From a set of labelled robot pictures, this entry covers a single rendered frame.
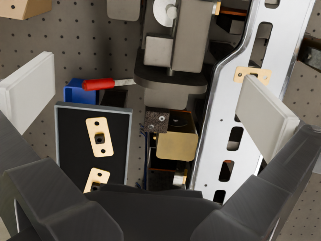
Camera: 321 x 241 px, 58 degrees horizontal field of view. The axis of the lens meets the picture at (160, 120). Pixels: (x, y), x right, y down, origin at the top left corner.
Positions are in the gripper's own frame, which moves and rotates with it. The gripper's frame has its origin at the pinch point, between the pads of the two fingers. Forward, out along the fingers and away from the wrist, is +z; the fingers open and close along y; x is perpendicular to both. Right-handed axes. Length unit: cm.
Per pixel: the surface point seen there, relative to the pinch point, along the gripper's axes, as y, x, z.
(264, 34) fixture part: 30, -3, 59
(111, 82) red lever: -5.9, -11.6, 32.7
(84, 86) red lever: -10.2, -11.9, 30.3
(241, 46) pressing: 21, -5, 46
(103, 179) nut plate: -6.2, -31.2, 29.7
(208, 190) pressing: 22, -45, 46
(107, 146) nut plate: -5.7, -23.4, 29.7
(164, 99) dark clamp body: 4.6, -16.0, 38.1
